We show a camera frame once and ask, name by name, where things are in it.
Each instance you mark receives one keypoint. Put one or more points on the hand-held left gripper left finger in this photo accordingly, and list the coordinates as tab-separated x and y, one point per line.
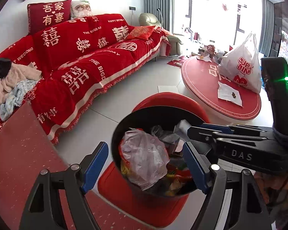
93	165

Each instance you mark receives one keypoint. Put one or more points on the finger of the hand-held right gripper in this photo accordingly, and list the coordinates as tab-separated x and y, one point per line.
201	135
218	127

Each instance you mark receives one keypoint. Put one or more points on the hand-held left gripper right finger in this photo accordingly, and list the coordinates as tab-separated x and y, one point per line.
194	167

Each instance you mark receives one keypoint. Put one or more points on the red foil snack bag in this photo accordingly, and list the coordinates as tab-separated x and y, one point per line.
144	158

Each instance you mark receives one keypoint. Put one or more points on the black trash bin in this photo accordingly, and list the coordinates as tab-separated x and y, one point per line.
134	119

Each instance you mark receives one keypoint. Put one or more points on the person's right hand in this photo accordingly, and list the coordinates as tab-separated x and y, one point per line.
283	186

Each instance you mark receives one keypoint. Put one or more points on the white crumpled tissue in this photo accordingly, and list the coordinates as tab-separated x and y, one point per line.
182	127

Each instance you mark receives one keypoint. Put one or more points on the yellow snack bag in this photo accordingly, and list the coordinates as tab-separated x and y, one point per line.
175	186

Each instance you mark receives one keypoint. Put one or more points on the white paper sheet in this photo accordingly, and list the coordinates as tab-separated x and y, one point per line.
226	92

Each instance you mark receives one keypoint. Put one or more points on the round red coffee table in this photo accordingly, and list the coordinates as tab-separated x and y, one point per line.
199	83

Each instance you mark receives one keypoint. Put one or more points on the red chair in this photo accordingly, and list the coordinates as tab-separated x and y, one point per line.
163	100

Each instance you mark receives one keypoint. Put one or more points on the white plastic shopping bag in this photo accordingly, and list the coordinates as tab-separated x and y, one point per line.
240	60

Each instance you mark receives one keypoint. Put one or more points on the red floor mat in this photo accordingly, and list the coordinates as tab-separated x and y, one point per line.
177	62

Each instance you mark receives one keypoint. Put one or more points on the pile of small table items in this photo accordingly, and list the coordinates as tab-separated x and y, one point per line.
208	50

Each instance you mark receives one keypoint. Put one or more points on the red covered sofa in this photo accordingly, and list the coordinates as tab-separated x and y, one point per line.
86	76

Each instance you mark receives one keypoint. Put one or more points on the light blue cloth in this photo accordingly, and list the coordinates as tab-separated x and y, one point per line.
16	95

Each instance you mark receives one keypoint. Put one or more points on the grey curtain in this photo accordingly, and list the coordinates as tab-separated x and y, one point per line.
158	0
266	24

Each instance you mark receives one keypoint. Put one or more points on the red embroidered cushion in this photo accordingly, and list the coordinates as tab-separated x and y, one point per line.
140	32

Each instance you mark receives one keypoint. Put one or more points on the red window decoration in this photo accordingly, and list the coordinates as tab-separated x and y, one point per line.
224	6

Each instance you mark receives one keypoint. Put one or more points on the floor lamp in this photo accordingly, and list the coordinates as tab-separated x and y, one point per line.
161	16

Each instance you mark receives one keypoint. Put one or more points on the beige armchair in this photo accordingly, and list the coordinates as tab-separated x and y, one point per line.
148	19

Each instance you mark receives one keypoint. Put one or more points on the cartoon printed pillow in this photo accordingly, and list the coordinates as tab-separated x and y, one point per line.
80	9

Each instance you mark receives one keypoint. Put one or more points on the red lettered cushion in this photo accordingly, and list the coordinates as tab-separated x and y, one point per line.
50	14

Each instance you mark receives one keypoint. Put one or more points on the dark wall unit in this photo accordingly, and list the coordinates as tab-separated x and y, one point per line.
278	28

